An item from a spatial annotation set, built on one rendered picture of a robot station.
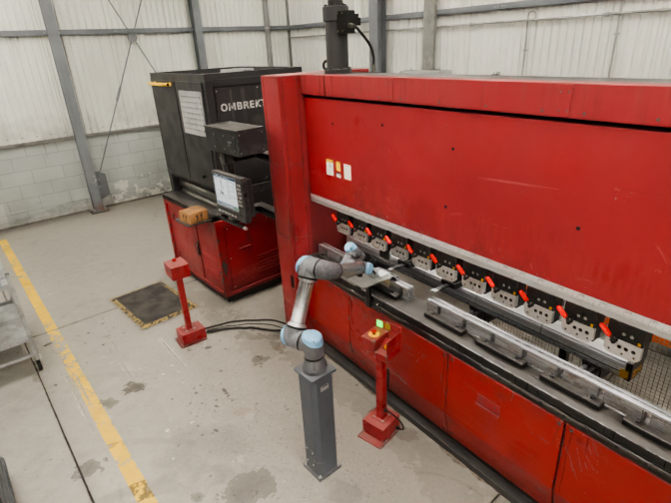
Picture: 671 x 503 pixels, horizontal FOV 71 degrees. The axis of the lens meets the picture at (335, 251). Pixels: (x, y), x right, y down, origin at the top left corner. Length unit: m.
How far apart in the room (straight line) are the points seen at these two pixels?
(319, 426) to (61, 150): 7.19
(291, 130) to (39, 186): 6.16
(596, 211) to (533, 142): 0.41
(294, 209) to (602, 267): 2.30
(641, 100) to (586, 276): 0.76
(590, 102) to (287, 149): 2.17
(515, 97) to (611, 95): 0.41
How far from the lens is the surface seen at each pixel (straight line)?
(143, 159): 9.50
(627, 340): 2.41
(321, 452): 3.12
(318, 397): 2.83
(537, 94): 2.31
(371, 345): 3.03
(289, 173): 3.68
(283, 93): 3.59
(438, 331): 2.94
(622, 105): 2.15
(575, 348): 2.89
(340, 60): 3.47
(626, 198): 2.21
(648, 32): 6.69
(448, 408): 3.19
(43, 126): 9.05
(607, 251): 2.30
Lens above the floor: 2.49
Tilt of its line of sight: 24 degrees down
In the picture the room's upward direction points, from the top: 3 degrees counter-clockwise
